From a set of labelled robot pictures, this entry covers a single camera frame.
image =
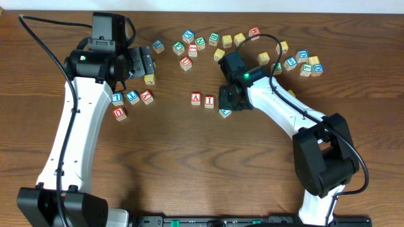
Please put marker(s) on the blue 5 block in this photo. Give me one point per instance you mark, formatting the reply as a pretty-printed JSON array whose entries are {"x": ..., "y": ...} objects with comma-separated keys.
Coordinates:
[{"x": 290, "y": 63}]

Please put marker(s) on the blue D block right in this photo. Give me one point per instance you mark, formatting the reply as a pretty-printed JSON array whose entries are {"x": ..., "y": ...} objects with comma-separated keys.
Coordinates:
[{"x": 317, "y": 70}]

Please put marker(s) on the green N block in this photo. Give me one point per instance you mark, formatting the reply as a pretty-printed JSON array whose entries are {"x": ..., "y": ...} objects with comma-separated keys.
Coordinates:
[{"x": 200, "y": 42}]

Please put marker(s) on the red U block lower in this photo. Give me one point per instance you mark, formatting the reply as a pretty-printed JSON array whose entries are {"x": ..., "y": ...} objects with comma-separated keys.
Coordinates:
[{"x": 119, "y": 113}]

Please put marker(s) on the blue d block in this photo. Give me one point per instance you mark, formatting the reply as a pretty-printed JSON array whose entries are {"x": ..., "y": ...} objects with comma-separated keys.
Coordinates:
[
  {"x": 317, "y": 70},
  {"x": 302, "y": 56}
]

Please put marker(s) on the blue X block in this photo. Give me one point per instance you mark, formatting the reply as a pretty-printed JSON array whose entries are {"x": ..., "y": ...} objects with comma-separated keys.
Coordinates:
[{"x": 188, "y": 36}]

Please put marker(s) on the blue D block upper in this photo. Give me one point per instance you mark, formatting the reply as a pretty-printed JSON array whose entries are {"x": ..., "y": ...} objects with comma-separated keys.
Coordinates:
[{"x": 302, "y": 56}]

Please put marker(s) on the blue 2 block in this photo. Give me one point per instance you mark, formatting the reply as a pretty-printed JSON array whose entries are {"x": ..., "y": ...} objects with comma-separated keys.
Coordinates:
[{"x": 225, "y": 113}]

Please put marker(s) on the red i block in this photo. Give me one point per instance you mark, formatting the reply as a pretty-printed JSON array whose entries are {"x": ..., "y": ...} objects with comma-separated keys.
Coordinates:
[
  {"x": 209, "y": 102},
  {"x": 193, "y": 50}
]

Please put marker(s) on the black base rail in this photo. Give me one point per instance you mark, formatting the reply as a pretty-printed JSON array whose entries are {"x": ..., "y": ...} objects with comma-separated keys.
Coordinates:
[{"x": 158, "y": 221}]

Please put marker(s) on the yellow block top right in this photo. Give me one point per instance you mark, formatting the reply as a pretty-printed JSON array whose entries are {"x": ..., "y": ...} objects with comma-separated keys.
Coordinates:
[{"x": 239, "y": 38}]

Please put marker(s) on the yellow block top left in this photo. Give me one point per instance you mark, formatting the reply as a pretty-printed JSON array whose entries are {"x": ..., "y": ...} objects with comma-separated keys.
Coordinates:
[{"x": 227, "y": 41}]

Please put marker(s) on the red Y block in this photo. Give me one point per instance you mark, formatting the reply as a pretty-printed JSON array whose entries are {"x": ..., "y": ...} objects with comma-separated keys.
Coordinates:
[{"x": 147, "y": 97}]

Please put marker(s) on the yellow K block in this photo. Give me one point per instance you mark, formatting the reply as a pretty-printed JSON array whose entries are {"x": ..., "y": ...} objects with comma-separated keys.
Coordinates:
[{"x": 292, "y": 93}]

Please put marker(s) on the green Z block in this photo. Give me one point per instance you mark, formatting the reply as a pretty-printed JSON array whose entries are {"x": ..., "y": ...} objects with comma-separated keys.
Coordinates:
[{"x": 276, "y": 69}]

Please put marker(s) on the red u block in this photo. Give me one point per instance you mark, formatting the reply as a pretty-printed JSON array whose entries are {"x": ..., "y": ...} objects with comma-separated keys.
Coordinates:
[
  {"x": 119, "y": 113},
  {"x": 185, "y": 63}
]

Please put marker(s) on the red A block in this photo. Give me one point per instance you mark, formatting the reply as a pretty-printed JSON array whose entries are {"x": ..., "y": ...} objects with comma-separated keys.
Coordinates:
[{"x": 196, "y": 98}]

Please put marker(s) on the blue P block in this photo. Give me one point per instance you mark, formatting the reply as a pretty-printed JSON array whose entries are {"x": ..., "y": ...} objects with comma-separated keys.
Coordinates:
[{"x": 158, "y": 46}]

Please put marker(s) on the green 7 block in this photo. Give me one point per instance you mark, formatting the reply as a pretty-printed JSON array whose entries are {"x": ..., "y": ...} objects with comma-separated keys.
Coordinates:
[{"x": 306, "y": 70}]

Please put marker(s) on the blue L block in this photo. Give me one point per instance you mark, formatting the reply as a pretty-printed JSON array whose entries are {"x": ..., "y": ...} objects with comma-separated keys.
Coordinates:
[{"x": 117, "y": 99}]

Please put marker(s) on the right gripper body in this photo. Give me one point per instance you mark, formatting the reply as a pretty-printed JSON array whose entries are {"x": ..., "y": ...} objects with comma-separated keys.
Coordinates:
[{"x": 228, "y": 99}]

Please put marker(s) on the red H block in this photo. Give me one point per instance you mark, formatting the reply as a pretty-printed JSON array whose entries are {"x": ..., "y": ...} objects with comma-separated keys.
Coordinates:
[{"x": 254, "y": 33}]

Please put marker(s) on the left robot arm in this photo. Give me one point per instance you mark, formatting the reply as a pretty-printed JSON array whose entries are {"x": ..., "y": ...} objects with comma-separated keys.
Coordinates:
[{"x": 62, "y": 194}]

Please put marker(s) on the yellow G block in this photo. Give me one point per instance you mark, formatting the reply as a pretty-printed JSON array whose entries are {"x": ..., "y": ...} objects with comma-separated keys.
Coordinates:
[{"x": 149, "y": 79}]

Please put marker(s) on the yellow 8 block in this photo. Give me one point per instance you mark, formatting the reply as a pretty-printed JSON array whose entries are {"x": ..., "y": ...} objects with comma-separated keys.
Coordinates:
[{"x": 313, "y": 60}]

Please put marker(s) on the yellow A block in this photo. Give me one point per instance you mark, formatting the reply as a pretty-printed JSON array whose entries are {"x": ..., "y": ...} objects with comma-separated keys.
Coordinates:
[{"x": 282, "y": 47}]

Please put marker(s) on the yellow block middle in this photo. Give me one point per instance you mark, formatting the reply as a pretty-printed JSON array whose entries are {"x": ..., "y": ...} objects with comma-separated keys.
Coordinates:
[{"x": 219, "y": 53}]

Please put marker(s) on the green B block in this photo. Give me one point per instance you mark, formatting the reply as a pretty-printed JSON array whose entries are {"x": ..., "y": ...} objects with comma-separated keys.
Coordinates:
[{"x": 214, "y": 39}]

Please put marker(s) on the red U block centre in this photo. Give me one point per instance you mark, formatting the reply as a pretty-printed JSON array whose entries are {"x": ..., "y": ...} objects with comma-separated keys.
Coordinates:
[{"x": 185, "y": 63}]

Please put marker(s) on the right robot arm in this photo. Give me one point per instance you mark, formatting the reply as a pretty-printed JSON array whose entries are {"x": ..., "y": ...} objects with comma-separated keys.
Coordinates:
[{"x": 324, "y": 156}]

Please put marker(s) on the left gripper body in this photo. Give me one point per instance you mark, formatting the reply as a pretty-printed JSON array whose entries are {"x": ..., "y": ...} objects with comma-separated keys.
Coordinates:
[{"x": 142, "y": 62}]

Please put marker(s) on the yellow C block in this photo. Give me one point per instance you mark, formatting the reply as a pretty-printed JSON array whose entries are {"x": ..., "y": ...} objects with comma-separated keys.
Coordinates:
[{"x": 263, "y": 58}]

